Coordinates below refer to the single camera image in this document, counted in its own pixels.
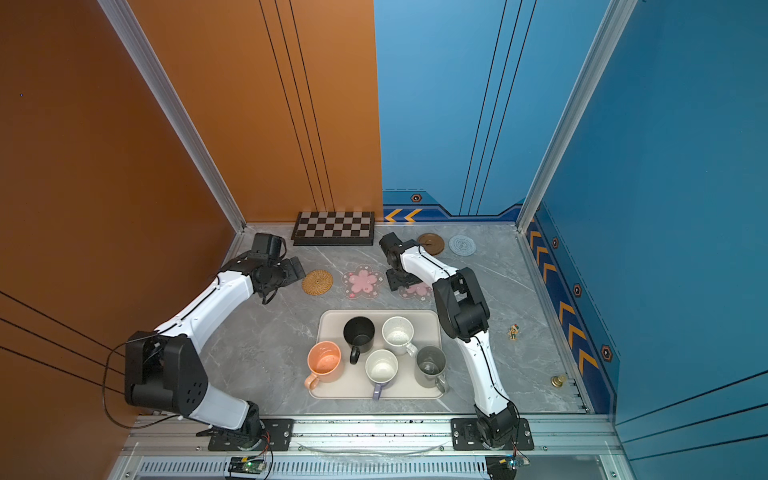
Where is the pink flower coaster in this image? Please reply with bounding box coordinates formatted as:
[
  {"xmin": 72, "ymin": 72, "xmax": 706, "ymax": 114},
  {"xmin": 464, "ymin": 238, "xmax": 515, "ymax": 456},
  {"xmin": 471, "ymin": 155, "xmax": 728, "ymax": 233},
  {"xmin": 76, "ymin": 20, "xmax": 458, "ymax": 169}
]
[
  {"xmin": 342, "ymin": 266, "xmax": 384, "ymax": 299},
  {"xmin": 398, "ymin": 283, "xmax": 433, "ymax": 302}
]

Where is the brown wooden round coaster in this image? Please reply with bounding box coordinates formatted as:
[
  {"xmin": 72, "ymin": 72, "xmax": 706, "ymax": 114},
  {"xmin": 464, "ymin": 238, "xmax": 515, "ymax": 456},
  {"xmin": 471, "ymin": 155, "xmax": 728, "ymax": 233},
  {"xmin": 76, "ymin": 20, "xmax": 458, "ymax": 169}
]
[{"xmin": 417, "ymin": 233, "xmax": 445, "ymax": 256}]

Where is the blue woven round coaster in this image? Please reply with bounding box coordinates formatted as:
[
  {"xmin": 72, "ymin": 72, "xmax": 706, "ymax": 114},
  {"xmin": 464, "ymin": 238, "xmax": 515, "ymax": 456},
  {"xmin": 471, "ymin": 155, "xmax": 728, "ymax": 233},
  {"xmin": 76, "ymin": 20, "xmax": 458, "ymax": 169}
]
[{"xmin": 448, "ymin": 235, "xmax": 477, "ymax": 257}]

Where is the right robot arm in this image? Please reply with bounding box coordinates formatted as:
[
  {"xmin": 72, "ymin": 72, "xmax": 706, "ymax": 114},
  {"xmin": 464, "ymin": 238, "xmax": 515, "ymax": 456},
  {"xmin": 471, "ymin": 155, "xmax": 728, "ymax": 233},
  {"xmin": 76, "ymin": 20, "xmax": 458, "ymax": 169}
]
[{"xmin": 379, "ymin": 233, "xmax": 521, "ymax": 449}]

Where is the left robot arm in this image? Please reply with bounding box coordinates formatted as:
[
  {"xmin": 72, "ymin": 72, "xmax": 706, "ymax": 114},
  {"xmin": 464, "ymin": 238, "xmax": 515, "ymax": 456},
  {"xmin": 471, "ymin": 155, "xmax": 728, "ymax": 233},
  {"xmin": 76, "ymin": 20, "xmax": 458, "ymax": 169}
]
[{"xmin": 124, "ymin": 233, "xmax": 305, "ymax": 451}]

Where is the woven rattan round coaster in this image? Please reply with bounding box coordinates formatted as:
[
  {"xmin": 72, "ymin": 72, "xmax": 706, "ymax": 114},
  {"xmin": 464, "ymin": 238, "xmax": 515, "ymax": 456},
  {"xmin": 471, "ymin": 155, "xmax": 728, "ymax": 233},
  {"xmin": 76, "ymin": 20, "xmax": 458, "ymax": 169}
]
[{"xmin": 302, "ymin": 269, "xmax": 334, "ymax": 296}]

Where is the black white chessboard box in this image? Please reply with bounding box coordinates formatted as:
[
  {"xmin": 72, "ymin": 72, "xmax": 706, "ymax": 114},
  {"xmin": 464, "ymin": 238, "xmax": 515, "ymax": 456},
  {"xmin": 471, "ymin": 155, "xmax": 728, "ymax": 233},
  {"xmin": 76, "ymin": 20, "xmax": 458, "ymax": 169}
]
[{"xmin": 291, "ymin": 211, "xmax": 375, "ymax": 247}]

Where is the black mug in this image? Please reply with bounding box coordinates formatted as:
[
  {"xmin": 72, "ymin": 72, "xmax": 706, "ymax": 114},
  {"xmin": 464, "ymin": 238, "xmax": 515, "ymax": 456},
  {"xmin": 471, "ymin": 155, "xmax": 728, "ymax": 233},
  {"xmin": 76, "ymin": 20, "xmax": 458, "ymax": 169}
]
[{"xmin": 343, "ymin": 316, "xmax": 376, "ymax": 365}]

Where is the grey mug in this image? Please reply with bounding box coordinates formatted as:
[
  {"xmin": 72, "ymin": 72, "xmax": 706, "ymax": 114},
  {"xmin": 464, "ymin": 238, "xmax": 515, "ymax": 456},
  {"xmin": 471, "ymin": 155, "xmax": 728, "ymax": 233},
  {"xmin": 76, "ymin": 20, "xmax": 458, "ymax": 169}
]
[{"xmin": 415, "ymin": 346, "xmax": 449, "ymax": 394}]

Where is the orange pink mug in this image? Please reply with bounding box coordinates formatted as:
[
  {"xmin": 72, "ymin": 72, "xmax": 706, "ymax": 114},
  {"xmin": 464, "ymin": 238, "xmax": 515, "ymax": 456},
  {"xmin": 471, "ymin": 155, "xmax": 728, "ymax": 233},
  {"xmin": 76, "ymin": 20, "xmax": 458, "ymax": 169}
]
[{"xmin": 304, "ymin": 341, "xmax": 344, "ymax": 391}]

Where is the small gold figurine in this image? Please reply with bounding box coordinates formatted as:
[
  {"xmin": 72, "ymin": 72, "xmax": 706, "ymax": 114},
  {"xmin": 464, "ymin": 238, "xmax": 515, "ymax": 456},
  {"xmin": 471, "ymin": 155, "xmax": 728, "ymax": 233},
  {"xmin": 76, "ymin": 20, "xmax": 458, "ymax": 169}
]
[{"xmin": 508, "ymin": 324, "xmax": 519, "ymax": 341}]

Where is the small brass bell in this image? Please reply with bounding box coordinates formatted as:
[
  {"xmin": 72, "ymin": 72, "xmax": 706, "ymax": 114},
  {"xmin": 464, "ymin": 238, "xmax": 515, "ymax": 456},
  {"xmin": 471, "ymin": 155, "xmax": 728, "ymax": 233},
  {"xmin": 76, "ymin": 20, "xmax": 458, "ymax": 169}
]
[{"xmin": 551, "ymin": 374, "xmax": 568, "ymax": 388}]

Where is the left green circuit board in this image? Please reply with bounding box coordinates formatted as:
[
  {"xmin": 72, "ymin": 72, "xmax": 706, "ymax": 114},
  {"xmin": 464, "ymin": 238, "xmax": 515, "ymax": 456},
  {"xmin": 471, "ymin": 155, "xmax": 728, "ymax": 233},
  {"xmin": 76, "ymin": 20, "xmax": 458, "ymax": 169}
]
[{"xmin": 227, "ymin": 456, "xmax": 267, "ymax": 478}]

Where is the green circuit board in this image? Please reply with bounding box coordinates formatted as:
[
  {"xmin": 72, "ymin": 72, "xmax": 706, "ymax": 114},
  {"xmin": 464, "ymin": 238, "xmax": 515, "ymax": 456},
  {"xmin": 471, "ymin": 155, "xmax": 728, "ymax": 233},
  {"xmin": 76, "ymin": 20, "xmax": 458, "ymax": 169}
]
[
  {"xmin": 227, "ymin": 456, "xmax": 267, "ymax": 478},
  {"xmin": 485, "ymin": 455, "xmax": 530, "ymax": 480}
]

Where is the right green circuit board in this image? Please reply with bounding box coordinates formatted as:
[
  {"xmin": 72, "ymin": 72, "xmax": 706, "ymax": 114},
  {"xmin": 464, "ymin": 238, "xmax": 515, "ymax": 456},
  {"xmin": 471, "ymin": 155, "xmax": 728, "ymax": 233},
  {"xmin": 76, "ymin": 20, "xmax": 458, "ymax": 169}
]
[{"xmin": 485, "ymin": 455, "xmax": 530, "ymax": 480}]

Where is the white mug purple handle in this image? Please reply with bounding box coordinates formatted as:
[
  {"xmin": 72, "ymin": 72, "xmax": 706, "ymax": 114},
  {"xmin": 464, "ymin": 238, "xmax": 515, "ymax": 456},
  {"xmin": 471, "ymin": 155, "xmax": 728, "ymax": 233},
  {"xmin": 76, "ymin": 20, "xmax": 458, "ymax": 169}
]
[{"xmin": 365, "ymin": 349, "xmax": 399, "ymax": 401}]

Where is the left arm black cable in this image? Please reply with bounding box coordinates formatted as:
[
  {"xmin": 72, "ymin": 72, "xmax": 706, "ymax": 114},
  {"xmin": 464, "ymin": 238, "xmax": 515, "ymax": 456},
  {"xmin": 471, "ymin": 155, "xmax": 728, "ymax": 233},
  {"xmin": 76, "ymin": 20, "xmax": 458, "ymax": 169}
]
[{"xmin": 101, "ymin": 335, "xmax": 181, "ymax": 431}]

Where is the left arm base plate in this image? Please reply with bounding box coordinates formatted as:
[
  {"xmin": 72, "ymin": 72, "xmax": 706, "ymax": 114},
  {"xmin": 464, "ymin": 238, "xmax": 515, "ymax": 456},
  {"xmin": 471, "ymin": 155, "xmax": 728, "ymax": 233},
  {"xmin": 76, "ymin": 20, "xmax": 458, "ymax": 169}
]
[{"xmin": 207, "ymin": 418, "xmax": 295, "ymax": 453}]

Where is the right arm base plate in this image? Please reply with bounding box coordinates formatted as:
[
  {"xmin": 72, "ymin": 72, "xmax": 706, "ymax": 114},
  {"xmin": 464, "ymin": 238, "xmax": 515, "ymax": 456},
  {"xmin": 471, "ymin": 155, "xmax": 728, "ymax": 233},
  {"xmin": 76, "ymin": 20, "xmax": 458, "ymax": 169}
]
[{"xmin": 450, "ymin": 418, "xmax": 535, "ymax": 452}]

